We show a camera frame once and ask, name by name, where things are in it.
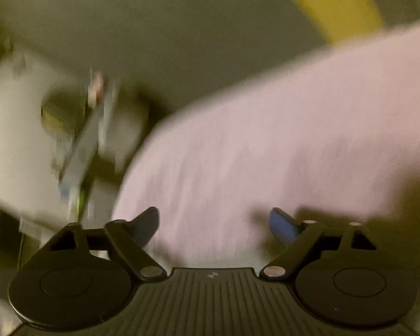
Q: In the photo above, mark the white bedside furniture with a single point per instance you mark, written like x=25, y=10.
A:
x=10, y=140

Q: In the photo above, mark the yellow curtain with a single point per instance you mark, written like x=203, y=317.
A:
x=332, y=5

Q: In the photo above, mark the pink blanket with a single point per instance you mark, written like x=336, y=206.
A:
x=266, y=140

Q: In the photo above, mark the dark elongated object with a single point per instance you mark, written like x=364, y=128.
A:
x=85, y=147

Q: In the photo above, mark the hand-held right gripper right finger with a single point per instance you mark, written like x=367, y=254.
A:
x=282, y=226

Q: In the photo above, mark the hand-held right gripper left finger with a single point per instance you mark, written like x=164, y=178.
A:
x=144, y=227

